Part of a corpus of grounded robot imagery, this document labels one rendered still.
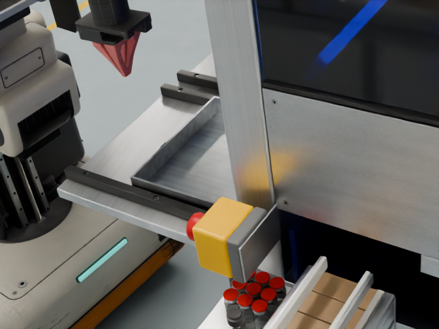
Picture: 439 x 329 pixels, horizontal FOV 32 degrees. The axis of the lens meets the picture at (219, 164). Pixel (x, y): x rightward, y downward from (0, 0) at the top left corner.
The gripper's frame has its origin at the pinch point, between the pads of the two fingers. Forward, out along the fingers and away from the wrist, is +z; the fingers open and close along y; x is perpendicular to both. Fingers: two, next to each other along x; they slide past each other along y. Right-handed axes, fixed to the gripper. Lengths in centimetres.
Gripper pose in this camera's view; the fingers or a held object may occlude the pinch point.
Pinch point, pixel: (125, 70)
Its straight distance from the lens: 121.0
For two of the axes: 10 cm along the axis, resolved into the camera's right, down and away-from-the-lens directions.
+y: 8.3, 2.3, -5.1
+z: 1.5, 7.9, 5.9
